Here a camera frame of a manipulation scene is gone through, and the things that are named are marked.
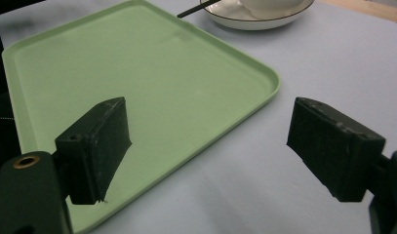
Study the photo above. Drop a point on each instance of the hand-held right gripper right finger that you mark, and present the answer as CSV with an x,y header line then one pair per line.
x,y
332,146

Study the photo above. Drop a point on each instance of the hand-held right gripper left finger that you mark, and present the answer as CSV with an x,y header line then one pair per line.
x,y
92,152

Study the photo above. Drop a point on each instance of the green plastic tray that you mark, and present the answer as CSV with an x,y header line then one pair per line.
x,y
147,97

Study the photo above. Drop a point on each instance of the white cup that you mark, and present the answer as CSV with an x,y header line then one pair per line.
x,y
270,8

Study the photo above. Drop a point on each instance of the white plate with dark rim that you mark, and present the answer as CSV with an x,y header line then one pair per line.
x,y
251,18

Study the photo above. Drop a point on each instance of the black chopstick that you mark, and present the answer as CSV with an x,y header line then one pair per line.
x,y
196,8

